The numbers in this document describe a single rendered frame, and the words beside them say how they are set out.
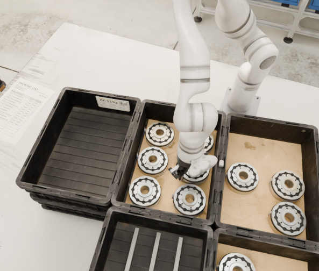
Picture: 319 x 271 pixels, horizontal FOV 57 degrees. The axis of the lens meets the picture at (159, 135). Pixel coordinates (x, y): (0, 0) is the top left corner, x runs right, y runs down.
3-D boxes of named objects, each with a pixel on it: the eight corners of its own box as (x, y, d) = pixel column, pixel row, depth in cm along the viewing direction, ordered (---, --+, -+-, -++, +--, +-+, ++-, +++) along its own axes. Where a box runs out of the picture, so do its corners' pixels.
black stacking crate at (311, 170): (221, 130, 111) (227, 113, 101) (303, 144, 107) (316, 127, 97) (208, 236, 90) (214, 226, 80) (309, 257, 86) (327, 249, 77)
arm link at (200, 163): (192, 179, 80) (194, 170, 75) (169, 149, 85) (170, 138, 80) (218, 163, 83) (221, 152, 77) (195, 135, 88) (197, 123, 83)
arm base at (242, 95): (230, 90, 123) (240, 62, 108) (252, 97, 122) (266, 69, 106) (225, 107, 119) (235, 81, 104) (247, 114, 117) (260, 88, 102)
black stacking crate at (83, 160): (72, 106, 118) (64, 87, 108) (143, 118, 114) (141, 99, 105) (29, 198, 97) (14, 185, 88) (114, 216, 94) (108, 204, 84)
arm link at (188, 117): (172, 129, 75) (171, 73, 71) (206, 127, 75) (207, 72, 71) (174, 136, 68) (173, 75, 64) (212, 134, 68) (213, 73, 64)
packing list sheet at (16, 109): (16, 76, 142) (16, 76, 142) (57, 89, 137) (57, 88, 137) (-30, 129, 126) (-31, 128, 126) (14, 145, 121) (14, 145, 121)
